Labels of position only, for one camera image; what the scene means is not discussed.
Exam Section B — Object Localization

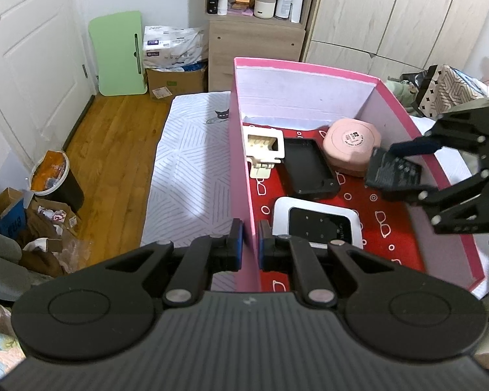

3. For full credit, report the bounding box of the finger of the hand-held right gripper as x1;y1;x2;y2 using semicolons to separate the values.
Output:
389;108;489;159
381;159;489;236

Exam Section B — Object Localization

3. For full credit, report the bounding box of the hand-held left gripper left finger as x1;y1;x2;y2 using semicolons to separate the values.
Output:
81;218;245;308

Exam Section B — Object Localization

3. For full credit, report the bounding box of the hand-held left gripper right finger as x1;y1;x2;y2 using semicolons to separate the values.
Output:
258;219;416;309

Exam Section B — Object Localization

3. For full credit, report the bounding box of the white portable router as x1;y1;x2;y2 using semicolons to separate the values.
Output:
272;196;365;251

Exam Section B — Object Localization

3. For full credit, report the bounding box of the pink round case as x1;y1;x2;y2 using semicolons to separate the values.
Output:
322;117;383;178

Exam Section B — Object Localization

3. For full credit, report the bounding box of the black plastic tray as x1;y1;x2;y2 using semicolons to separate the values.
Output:
283;138;341;200

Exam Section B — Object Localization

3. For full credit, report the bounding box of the cream hair claw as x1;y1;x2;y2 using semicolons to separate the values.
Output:
243;124;286;179

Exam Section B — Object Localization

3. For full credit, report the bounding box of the pink cardboard box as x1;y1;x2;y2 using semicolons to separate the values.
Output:
228;57;487;294

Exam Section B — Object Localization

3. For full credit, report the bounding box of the pale green cloth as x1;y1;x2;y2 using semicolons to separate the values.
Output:
385;79;418;109

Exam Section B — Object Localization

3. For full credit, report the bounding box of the black white patterned bag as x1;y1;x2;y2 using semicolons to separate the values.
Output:
399;64;489;120

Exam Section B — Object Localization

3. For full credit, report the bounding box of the light wood wardrobe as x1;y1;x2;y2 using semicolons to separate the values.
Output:
302;0;489;78

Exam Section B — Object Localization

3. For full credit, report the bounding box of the brown cardboard box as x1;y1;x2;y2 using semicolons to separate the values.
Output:
146;65;208;102

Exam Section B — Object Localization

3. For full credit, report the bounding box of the black trash bin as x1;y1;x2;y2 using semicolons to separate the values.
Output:
30;150;85;214

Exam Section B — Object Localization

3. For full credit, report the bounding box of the wooden shelf unit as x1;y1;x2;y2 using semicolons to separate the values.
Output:
204;0;320;92

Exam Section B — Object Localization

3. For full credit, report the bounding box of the brown crumpled paper bag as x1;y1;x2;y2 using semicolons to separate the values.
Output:
20;197;94;278

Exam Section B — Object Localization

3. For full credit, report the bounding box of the white round jar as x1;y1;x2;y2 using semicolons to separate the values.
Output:
255;0;278;20

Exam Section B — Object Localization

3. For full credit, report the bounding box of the white parcel bag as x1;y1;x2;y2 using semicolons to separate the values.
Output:
142;24;209;70

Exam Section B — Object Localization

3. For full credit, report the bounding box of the green folding table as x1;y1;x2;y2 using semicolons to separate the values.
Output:
88;10;149;97

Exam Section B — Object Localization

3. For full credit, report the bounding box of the blue cardboard box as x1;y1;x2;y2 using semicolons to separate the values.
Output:
0;187;27;239

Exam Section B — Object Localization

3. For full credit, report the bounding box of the grey cloth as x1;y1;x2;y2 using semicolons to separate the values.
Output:
0;226;25;298

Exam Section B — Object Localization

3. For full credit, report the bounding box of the floral printed cloth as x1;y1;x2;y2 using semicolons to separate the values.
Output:
0;297;27;381

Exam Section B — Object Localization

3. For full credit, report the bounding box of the white panel door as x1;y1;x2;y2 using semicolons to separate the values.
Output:
0;0;96;172

